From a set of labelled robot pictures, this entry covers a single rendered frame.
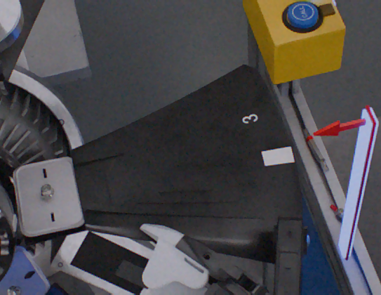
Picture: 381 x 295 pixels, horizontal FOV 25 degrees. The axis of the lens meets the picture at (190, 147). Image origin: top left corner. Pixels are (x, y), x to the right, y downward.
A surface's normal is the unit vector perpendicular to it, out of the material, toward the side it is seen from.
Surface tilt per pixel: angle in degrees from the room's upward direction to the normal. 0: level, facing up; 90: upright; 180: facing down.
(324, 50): 90
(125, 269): 50
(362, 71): 90
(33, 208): 6
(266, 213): 19
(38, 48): 0
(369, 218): 0
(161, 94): 90
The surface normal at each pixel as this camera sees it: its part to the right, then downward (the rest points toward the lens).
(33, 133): 0.77, -0.51
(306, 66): 0.24, 0.80
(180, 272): -0.13, -0.47
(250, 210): 0.15, -0.33
